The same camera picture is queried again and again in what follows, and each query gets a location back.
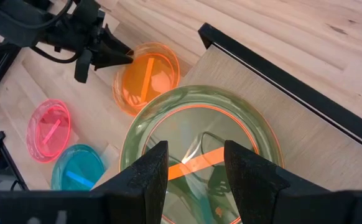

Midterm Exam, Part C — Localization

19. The orange translucent plastic plate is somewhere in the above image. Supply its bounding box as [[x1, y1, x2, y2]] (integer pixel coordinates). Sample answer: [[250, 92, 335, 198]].
[[118, 84, 285, 224], [111, 42, 181, 117]]

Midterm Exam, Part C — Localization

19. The teal translucent plastic plate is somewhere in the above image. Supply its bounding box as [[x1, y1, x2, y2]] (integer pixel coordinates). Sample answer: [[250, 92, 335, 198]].
[[50, 144, 106, 191]]

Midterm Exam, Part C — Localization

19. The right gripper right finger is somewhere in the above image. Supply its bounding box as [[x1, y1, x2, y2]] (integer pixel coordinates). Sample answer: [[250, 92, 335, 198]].
[[223, 139, 362, 224]]

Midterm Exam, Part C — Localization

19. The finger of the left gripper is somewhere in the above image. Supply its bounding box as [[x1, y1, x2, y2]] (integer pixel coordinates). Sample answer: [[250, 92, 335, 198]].
[[101, 24, 134, 57], [92, 51, 135, 72]]

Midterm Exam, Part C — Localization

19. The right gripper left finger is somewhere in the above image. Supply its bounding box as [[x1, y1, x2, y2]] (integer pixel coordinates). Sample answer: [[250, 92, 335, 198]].
[[0, 139, 169, 224]]

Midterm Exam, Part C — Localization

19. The green translucent plastic plate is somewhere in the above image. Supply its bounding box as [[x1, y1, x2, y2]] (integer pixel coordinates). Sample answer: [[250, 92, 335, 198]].
[[118, 84, 285, 224]]

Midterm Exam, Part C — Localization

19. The wooden shelf with black legs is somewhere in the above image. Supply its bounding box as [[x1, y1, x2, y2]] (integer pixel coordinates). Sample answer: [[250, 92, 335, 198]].
[[93, 22, 362, 192]]

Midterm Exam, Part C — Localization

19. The pink translucent plastic plate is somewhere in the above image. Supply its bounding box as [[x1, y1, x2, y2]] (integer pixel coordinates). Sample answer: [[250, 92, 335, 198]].
[[26, 98, 72, 164]]

